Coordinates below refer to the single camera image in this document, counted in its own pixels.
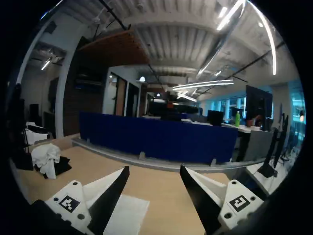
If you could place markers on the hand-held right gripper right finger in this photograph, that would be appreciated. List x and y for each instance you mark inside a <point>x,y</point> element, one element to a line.
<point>211,189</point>

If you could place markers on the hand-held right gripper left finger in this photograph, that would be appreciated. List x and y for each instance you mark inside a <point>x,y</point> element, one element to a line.
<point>97,189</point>

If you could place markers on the white towel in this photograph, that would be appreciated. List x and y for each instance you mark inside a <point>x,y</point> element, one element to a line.
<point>127,215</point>

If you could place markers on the stack of black towels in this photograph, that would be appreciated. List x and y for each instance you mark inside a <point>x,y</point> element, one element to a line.
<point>57,165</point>

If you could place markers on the heap of white towels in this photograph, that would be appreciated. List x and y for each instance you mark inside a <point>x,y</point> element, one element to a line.
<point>46,156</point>

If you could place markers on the blue desk screen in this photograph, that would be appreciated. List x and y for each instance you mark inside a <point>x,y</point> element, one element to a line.
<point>156,140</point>

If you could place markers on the green bottle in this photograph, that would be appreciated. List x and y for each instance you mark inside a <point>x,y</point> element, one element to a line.
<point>237,119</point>

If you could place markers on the office chair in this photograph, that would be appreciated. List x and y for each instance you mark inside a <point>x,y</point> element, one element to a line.
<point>35,133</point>

